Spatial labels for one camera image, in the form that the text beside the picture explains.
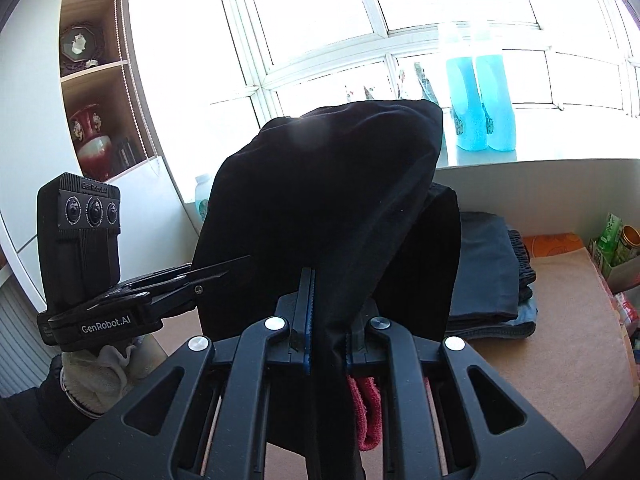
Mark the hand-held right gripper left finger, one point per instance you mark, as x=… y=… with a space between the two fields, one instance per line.
x=305 y=310

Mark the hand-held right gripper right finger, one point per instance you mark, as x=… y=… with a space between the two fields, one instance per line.
x=387 y=347

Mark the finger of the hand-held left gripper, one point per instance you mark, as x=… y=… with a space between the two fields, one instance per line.
x=200 y=267
x=190 y=296

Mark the person's left forearm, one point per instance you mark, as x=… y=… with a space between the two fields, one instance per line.
x=50 y=410

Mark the folded dark grey pants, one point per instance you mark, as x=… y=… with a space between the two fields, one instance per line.
x=485 y=265

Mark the folded black elastic-waist pants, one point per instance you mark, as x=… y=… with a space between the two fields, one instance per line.
x=525 y=265

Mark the person's left hand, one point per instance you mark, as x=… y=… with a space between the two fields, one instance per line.
x=95 y=375

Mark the red terry cloth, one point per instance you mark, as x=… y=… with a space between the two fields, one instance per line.
x=365 y=410

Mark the small white plastic bottle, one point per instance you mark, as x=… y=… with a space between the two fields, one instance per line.
x=204 y=200

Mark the red ceramic vase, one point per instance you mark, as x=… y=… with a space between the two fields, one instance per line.
x=90 y=145

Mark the wooden shelf unit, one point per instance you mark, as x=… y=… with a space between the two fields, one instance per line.
x=112 y=105

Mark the peach terry towel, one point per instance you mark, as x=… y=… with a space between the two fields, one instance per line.
x=560 y=340

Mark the orange floral bed sheet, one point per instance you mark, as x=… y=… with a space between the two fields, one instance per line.
x=552 y=245

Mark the octagonal dark framed ornament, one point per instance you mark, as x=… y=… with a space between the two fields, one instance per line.
x=80 y=45

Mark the green carton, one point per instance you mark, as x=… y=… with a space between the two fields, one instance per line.
x=607 y=240

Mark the cardboard box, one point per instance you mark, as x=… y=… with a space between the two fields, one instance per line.
x=622 y=275

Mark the blue detergent bottle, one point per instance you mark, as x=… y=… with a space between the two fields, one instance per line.
x=500 y=105
x=465 y=105

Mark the jar with gold lid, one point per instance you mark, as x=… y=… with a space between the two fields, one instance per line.
x=630 y=242

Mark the white window frame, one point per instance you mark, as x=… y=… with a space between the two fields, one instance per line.
x=385 y=32

